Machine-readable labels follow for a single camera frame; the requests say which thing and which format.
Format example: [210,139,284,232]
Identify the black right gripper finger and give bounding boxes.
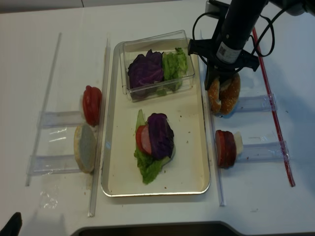
[220,71,240,87]
[204,64,221,89]

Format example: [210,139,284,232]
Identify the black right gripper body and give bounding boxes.
[188,37,259,73]

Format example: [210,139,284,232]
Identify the sesame bun top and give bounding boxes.
[208,78,221,114]

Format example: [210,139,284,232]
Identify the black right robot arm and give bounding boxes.
[188,0,268,89]

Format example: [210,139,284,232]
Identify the green lettuce in box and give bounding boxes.
[157,48,188,96]

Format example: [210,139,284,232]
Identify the dark red meat patties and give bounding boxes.
[215,130,237,169]

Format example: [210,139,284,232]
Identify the white cheese slice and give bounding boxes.
[233,131,244,156]

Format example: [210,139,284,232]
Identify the green lettuce leaf on tray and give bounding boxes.
[134,109,164,184]

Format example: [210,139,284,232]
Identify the red tomato slices stack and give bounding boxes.
[82,85,102,126]

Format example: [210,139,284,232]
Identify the white bread slice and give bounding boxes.
[73,123,96,174]

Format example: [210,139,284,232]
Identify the sesame bun half remaining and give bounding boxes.
[220,78,241,115]

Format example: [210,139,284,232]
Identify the clear pusher track upper right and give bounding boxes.
[232,94,277,112]

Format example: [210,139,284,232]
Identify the clear pusher track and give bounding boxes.
[232,94,277,112]
[27,155,81,176]
[37,111,85,129]
[235,141,290,163]

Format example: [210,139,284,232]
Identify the clear plastic box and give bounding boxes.
[120,30,195,102]

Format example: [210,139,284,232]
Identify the purple cabbage in box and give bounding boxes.
[127,49,164,89]

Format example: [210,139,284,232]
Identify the purple cabbage leaf on tray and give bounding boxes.
[147,113,174,160]

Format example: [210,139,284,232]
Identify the clear pusher track lower right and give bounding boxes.
[235,141,290,163]

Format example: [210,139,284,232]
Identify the cream metal tray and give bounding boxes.
[101,43,212,197]

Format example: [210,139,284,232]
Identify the clear pusher track upper left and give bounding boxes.
[37,111,85,129]

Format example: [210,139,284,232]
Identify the clear pusher track lower left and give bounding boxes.
[27,155,81,176]

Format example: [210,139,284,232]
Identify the clear tape patch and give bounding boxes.
[39,184,60,209]

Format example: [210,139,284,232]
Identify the black object bottom left corner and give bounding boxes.
[0,212,23,236]

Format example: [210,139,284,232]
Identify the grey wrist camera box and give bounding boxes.
[205,0,229,19]

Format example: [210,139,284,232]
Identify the clear rail right of tray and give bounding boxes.
[199,29,227,207]

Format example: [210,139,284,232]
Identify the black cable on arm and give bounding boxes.
[191,4,296,59]

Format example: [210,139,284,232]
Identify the red plastic rail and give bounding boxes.
[252,27,295,187]

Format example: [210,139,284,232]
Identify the clear rail far left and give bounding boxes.
[25,32,62,187]

